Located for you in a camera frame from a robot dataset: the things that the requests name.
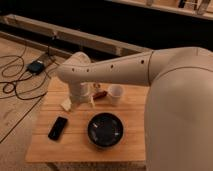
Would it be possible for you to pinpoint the brown red sausage toy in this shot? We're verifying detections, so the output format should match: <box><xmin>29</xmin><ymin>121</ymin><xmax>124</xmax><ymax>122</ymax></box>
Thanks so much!
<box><xmin>93</xmin><ymin>91</ymin><xmax>107</xmax><ymax>100</ymax></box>

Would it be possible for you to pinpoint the long wooden floor beam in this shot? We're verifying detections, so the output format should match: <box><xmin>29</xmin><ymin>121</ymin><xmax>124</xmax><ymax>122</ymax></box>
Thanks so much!
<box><xmin>0</xmin><ymin>14</ymin><xmax>149</xmax><ymax>56</ymax></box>

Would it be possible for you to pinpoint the beige sponge block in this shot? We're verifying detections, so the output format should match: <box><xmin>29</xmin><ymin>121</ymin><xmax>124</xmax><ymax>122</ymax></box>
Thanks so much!
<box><xmin>61</xmin><ymin>98</ymin><xmax>71</xmax><ymax>111</ymax></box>

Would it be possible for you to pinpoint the small wooden table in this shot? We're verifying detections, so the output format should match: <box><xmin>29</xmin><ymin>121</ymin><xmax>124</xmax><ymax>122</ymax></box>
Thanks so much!
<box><xmin>25</xmin><ymin>78</ymin><xmax>148</xmax><ymax>163</ymax></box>

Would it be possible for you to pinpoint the black smartphone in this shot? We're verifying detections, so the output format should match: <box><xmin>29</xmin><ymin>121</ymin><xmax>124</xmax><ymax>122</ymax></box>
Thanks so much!
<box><xmin>48</xmin><ymin>117</ymin><xmax>68</xmax><ymax>141</ymax></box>

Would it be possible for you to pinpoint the black floor cable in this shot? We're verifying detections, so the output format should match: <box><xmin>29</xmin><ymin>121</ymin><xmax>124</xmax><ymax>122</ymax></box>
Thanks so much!
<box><xmin>0</xmin><ymin>46</ymin><xmax>68</xmax><ymax>144</ymax></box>

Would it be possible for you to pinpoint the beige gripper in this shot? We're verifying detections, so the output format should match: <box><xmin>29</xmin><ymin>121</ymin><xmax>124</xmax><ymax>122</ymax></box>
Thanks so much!
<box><xmin>69</xmin><ymin>83</ymin><xmax>95</xmax><ymax>110</ymax></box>

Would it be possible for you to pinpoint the dark power adapter box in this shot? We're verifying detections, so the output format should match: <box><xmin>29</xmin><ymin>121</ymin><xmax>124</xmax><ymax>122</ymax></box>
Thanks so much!
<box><xmin>27</xmin><ymin>61</ymin><xmax>45</xmax><ymax>75</ymax></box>

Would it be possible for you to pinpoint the black bowl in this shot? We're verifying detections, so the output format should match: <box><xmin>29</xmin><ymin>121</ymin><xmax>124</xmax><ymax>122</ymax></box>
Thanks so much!
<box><xmin>87</xmin><ymin>113</ymin><xmax>124</xmax><ymax>148</ymax></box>

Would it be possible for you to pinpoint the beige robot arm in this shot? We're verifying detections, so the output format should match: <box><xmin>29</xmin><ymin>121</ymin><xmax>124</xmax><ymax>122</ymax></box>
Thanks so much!
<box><xmin>57</xmin><ymin>47</ymin><xmax>213</xmax><ymax>171</ymax></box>

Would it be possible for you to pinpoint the white cup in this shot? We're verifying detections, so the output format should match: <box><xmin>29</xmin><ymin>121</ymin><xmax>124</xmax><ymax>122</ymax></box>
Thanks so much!
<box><xmin>108</xmin><ymin>84</ymin><xmax>124</xmax><ymax>106</ymax></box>

